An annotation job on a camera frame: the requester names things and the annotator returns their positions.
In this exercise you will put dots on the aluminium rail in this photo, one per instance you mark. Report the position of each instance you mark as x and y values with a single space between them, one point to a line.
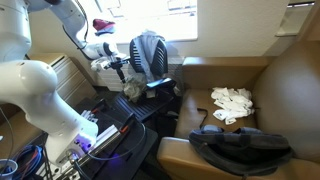
106 133

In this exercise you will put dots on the blue grey backpack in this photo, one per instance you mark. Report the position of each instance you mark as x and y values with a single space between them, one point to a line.
240 150

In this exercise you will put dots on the white cup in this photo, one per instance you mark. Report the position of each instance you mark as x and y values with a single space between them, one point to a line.
13 166

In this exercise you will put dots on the grey striped shirt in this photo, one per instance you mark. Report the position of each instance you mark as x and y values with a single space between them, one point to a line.
148 50

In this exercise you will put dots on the tan leather couch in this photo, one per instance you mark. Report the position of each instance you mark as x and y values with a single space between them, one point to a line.
286 100

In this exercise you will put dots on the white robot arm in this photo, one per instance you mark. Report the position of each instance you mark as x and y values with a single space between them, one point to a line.
30 86

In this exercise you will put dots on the black orange clamp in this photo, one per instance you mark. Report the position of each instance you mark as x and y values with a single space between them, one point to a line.
98 107
126 125

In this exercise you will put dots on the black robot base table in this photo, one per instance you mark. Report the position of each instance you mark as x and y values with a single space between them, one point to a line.
133 156

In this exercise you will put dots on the beige drawer cabinet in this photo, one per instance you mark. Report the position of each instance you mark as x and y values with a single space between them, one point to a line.
71 83

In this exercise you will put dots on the bright window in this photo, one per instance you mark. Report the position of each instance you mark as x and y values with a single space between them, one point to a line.
150 16

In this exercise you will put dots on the khaki shorts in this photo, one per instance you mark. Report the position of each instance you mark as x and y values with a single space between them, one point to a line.
133 88

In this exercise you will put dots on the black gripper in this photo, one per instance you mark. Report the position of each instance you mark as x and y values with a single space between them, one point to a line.
116 63

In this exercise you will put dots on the red cap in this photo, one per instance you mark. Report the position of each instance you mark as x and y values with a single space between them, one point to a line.
102 24

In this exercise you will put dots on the black slatted office chair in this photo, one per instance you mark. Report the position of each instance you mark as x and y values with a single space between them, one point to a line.
146 103

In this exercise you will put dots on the crumpled white cloth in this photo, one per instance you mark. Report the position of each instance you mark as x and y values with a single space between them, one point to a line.
233 105

